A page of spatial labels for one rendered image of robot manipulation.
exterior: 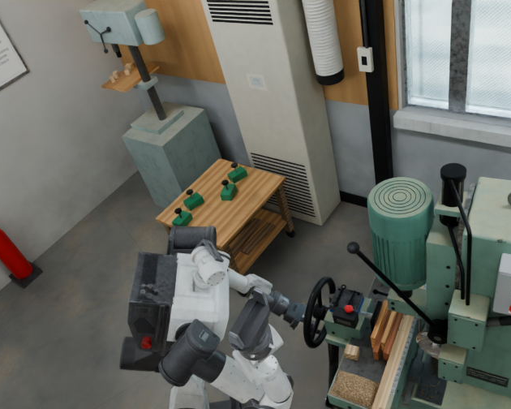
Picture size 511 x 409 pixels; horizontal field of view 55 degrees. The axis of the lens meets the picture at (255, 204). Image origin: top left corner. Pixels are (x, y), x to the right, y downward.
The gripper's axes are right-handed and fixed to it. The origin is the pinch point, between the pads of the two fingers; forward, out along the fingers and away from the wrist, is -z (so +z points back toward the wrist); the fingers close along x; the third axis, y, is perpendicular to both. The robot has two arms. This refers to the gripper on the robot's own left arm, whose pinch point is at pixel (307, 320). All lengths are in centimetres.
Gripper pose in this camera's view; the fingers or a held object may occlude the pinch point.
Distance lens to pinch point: 211.9
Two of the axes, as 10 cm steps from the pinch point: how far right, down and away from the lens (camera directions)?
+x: -4.1, 5.9, -6.9
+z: -8.6, -5.0, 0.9
